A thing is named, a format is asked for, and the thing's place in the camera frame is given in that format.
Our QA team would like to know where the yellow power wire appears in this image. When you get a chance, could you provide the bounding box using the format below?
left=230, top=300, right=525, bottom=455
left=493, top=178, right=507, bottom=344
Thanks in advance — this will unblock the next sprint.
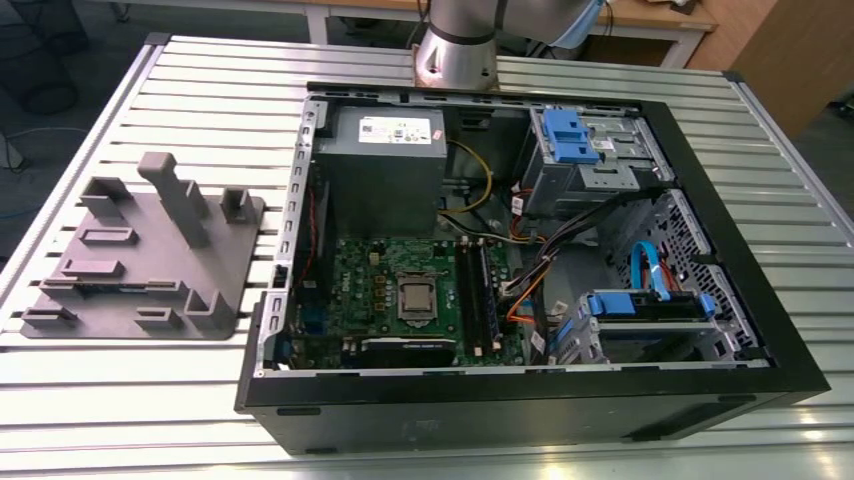
left=437, top=138, right=496, bottom=217

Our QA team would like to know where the hard disk in blue carrier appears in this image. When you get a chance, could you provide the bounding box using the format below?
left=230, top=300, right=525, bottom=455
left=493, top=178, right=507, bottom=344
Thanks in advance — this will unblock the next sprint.
left=584, top=291, right=719, bottom=322

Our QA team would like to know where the black RAM slot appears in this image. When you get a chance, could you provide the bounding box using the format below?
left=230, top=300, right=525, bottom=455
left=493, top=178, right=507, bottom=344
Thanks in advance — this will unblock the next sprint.
left=460, top=237, right=487, bottom=357
left=455, top=237, right=480, bottom=357
left=472, top=237, right=496, bottom=354

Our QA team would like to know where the black graphics card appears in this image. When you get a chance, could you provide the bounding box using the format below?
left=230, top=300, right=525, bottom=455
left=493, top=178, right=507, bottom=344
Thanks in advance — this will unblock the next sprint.
left=357, top=335, right=461, bottom=370

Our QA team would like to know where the metal socket cover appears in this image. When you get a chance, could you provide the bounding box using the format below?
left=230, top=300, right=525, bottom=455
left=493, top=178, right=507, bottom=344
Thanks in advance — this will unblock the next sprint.
left=396, top=272, right=441, bottom=322

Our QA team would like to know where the white desk frame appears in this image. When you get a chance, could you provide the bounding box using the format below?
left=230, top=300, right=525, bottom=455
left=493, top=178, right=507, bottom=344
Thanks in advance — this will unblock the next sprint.
left=303, top=0, right=432, bottom=49

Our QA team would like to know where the metal drive cage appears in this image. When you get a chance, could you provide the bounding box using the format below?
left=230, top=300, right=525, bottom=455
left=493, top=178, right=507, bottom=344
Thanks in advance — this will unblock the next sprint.
left=523, top=104, right=676, bottom=214

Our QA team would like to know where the blue data wire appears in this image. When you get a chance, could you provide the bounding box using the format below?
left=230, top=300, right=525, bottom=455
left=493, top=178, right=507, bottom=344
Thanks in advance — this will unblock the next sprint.
left=628, top=239, right=676, bottom=302

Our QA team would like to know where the grey power supply unit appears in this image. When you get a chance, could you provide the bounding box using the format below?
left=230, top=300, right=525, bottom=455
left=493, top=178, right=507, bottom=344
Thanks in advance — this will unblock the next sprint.
left=311, top=104, right=449, bottom=242

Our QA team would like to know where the black cable bundle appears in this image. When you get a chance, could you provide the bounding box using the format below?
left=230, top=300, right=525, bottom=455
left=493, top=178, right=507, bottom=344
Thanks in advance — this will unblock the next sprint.
left=525, top=185, right=672, bottom=261

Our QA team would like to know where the CPU socket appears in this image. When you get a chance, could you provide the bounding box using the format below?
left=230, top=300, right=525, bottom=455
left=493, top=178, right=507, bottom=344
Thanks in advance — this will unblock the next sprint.
left=393, top=269, right=443, bottom=330

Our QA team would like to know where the blue plastic disk carrier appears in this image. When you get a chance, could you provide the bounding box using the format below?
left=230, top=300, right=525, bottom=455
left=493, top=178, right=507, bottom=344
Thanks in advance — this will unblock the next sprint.
left=553, top=319, right=592, bottom=364
left=541, top=107, right=600, bottom=165

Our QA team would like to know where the metal disk bay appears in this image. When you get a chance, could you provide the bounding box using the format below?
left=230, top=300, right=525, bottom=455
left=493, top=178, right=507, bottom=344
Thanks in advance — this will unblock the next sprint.
left=576, top=292, right=768, bottom=366

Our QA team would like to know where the black PC case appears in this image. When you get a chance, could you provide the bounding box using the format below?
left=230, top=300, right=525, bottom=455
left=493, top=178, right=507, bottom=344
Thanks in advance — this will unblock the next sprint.
left=232, top=79, right=832, bottom=457

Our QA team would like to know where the silver CPU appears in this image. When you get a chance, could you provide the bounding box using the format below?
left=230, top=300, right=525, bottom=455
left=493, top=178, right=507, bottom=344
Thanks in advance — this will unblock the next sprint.
left=403, top=284, right=435, bottom=313

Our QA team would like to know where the white power supply label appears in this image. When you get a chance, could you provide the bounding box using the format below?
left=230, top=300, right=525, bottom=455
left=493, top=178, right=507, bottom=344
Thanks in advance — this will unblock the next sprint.
left=357, top=114, right=436, bottom=147

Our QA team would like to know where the green motherboard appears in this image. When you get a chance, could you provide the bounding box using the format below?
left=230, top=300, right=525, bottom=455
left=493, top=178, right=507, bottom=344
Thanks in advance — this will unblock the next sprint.
left=289, top=234, right=528, bottom=371

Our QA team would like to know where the green RAM stick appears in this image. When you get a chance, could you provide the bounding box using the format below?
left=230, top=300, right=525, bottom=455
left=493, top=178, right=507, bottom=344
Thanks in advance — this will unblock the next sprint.
left=73, top=282, right=153, bottom=295

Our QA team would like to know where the grey parts rack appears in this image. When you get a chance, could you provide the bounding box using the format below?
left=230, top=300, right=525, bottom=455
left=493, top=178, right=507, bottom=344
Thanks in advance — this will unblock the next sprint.
left=18, top=151, right=268, bottom=342

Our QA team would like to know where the wooden desk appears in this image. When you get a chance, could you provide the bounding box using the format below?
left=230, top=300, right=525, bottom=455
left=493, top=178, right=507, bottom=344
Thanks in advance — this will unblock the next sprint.
left=596, top=0, right=720, bottom=69

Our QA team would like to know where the orange wire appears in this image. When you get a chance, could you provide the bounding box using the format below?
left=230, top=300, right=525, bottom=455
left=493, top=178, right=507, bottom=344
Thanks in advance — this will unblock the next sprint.
left=504, top=279, right=545, bottom=327

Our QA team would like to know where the black white wire bundle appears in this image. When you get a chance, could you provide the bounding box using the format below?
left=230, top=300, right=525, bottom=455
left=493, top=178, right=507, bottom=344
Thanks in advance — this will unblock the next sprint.
left=437, top=214, right=543, bottom=245

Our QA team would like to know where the wooden cabinet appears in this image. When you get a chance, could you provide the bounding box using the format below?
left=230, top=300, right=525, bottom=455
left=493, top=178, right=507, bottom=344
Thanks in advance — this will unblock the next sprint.
left=686, top=0, right=854, bottom=141

